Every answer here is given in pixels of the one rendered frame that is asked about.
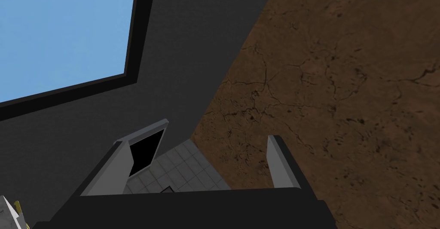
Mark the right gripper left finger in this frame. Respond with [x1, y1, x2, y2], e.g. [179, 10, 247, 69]
[70, 140, 134, 197]

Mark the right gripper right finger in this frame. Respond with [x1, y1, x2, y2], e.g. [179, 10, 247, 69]
[267, 135, 304, 189]

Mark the grey framed dark doorway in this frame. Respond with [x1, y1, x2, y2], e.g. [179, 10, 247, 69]
[114, 119, 170, 178]

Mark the white and yellow object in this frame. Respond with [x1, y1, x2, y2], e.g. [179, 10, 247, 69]
[0, 195, 31, 229]

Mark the black framed window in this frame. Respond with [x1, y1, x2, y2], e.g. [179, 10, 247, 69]
[0, 0, 157, 121]

